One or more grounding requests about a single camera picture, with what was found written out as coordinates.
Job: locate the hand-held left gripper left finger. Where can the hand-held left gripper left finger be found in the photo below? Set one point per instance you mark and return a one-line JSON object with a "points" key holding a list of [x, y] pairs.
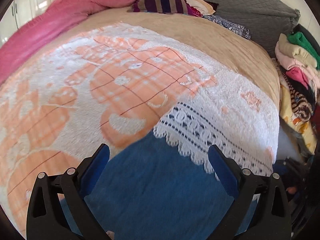
{"points": [[98, 163]]}

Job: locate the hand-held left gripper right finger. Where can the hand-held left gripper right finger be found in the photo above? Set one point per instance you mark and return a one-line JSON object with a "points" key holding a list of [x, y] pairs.
{"points": [[222, 171]]}

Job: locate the blue denim pants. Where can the blue denim pants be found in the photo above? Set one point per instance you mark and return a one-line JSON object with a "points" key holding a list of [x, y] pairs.
{"points": [[155, 192]]}

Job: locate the person's left hand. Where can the person's left hand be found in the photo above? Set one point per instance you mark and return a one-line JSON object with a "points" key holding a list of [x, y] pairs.
{"points": [[110, 236]]}

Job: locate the peach and white printed blanket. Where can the peach and white printed blanket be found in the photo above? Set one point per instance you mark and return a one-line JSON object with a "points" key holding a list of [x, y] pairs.
{"points": [[75, 85]]}

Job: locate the pile of folded clothes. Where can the pile of folded clothes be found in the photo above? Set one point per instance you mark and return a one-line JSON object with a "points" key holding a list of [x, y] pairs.
{"points": [[297, 80]]}

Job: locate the beige bed sheet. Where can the beige bed sheet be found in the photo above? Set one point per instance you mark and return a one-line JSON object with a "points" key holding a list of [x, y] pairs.
{"points": [[212, 45]]}

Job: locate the blue patterned cloth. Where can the blue patterned cloth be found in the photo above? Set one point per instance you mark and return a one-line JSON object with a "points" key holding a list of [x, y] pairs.
{"points": [[230, 26]]}

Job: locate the pink quilt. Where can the pink quilt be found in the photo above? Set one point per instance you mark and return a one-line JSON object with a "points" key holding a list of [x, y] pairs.
{"points": [[57, 20]]}

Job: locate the cream folded cloth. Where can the cream folded cloth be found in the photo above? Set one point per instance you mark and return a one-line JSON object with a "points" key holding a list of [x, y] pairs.
{"points": [[200, 6]]}

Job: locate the white wardrobe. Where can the white wardrobe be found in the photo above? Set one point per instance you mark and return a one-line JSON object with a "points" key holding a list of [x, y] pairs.
{"points": [[27, 2]]}

